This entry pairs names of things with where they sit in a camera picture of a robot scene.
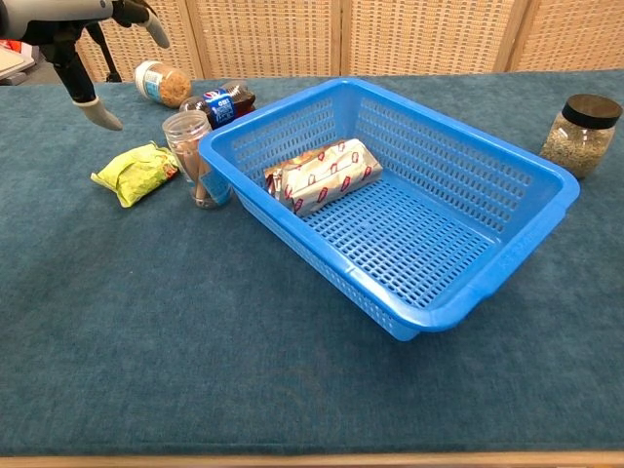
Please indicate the black tripod stand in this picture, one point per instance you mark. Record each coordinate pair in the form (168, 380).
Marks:
(105, 53)

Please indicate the black-lid jar of grains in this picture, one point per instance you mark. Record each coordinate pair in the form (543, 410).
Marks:
(580, 136)

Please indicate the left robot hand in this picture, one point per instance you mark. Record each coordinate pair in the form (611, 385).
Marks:
(53, 14)

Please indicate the white background desk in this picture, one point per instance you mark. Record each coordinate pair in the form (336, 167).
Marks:
(14, 63)

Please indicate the white-lid jar brown contents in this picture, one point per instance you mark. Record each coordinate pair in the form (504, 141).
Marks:
(163, 84)

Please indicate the woven folding screen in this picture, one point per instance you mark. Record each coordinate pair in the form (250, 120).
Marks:
(390, 34)

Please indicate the red white snack packet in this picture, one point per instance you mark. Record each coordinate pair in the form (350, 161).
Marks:
(326, 175)

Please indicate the blue plastic basket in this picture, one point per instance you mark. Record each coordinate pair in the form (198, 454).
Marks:
(414, 244)

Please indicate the transparent jar blue label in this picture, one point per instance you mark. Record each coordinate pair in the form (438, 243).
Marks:
(195, 156)

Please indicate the yellow snack bag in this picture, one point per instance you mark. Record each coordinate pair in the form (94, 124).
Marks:
(134, 170)

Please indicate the blue table mat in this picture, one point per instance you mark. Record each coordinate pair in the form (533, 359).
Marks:
(195, 365)

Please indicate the cola bottle blue cap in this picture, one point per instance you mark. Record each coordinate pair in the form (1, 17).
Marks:
(222, 105)

